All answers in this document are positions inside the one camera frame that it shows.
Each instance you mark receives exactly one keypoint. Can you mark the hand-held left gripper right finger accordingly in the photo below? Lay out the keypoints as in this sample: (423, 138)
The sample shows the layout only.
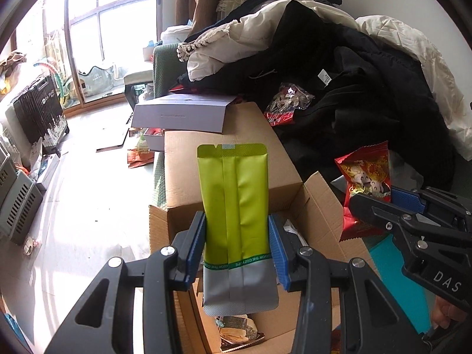
(278, 250)

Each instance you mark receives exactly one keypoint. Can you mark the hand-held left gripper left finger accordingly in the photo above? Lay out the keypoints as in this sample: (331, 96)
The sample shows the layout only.
(197, 243)

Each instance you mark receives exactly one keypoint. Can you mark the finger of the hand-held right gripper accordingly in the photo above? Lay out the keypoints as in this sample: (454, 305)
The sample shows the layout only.
(405, 199)
(372, 212)

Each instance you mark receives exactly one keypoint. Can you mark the bright red snack packet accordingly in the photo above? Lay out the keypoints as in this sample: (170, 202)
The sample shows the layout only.
(365, 177)

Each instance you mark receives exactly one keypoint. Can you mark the yellow-green snack packet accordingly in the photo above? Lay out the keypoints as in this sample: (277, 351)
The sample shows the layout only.
(236, 210)

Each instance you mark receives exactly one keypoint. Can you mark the brown cardboard box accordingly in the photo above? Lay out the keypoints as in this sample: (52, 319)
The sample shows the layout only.
(191, 162)

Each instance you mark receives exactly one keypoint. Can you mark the brown snack packet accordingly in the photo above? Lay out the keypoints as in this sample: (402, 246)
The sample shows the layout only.
(236, 330)

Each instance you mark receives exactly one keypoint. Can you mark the person's right hand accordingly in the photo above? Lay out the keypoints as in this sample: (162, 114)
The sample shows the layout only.
(444, 315)

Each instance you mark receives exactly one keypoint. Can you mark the white snack packet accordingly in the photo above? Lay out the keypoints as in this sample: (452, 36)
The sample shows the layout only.
(295, 234)

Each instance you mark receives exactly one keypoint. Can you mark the pile of clothes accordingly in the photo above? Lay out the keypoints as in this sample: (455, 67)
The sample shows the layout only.
(368, 110)

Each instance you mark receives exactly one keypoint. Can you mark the orange snack bag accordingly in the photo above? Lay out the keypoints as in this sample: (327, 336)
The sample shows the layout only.
(140, 158)

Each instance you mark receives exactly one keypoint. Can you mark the lavender box base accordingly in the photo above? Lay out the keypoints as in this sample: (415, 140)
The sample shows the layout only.
(155, 142)

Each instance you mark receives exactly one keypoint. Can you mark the green white snack bag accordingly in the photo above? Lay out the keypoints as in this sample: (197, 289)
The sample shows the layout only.
(143, 143)

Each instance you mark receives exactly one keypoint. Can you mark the red clear snack bag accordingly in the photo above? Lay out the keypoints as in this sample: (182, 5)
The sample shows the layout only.
(287, 99)

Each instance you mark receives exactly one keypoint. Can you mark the red flat packet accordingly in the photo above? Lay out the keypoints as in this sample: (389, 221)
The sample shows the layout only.
(180, 89)

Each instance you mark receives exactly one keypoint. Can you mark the white flat box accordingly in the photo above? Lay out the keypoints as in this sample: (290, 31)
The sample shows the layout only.
(48, 171)

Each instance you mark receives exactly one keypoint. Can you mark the cream coat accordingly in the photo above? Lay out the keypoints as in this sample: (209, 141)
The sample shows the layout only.
(398, 29)

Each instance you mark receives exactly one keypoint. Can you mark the white chair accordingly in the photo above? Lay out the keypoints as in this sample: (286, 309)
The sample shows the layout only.
(138, 77)

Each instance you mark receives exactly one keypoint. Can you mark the grey plastic crate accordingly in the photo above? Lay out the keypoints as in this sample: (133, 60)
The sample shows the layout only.
(22, 206)

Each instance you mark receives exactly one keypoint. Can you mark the green sofa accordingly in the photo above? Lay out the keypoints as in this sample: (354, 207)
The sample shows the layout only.
(164, 62)

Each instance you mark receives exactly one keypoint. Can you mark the grey tote bag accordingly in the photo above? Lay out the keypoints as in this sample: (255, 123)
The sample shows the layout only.
(97, 79)

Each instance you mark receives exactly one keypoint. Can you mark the lace-trimmed cream cloth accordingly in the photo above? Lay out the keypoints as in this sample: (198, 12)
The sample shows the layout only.
(191, 46)

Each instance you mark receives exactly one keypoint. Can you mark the black suitcase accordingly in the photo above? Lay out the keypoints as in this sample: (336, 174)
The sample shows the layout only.
(37, 110)

